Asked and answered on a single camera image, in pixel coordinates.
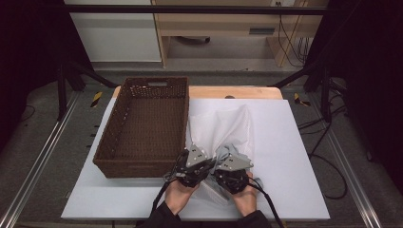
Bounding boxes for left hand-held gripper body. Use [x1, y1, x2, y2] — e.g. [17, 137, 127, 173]
[174, 144, 213, 188]

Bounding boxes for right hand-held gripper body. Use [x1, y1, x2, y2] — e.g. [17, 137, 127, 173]
[214, 153, 255, 196]

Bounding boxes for white mesh laundry bag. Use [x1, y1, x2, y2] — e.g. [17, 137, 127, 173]
[185, 104, 257, 206]

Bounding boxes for brown wicker basket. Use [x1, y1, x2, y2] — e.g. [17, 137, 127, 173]
[92, 76, 190, 179]

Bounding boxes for person's right hand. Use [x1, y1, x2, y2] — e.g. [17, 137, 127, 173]
[228, 172, 259, 219]

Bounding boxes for person's left hand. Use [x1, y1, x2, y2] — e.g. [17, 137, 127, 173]
[163, 180, 201, 217]

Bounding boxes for white board mat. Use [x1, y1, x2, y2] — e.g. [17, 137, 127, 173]
[60, 97, 331, 221]

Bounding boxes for yellow clamp right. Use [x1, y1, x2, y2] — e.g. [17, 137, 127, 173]
[293, 92, 313, 107]

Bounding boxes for yellow clamp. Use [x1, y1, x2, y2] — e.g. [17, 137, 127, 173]
[90, 90, 105, 108]
[293, 92, 313, 107]

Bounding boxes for black metal stand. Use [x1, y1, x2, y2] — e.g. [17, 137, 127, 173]
[56, 60, 120, 122]
[271, 61, 335, 124]

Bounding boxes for yellow clamp left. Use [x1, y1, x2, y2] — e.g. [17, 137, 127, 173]
[90, 90, 105, 108]

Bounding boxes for light wooden desk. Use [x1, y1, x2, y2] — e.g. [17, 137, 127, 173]
[151, 0, 331, 68]

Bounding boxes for white cabinet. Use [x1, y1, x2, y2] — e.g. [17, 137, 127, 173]
[65, 0, 163, 63]

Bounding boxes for black curtain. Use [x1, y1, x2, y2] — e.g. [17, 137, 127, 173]
[303, 0, 403, 193]
[0, 0, 93, 151]

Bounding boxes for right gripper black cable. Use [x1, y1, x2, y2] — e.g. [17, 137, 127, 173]
[247, 176, 285, 228]

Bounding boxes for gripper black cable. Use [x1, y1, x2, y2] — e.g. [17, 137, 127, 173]
[150, 149, 190, 217]
[247, 176, 285, 228]

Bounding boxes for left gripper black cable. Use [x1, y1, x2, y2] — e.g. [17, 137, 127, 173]
[150, 149, 190, 217]

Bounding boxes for black floor cables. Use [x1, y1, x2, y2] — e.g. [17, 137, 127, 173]
[297, 79, 350, 200]

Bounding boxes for aluminium floor rail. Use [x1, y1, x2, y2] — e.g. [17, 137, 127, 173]
[0, 91, 81, 228]
[307, 93, 383, 228]

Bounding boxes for hanging black cables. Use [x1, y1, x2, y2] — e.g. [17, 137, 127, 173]
[276, 1, 312, 68]

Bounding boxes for black horizontal frame bar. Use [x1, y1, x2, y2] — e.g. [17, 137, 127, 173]
[63, 4, 329, 16]

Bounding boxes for thin black floor cable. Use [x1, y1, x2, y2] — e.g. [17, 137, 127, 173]
[20, 104, 37, 124]

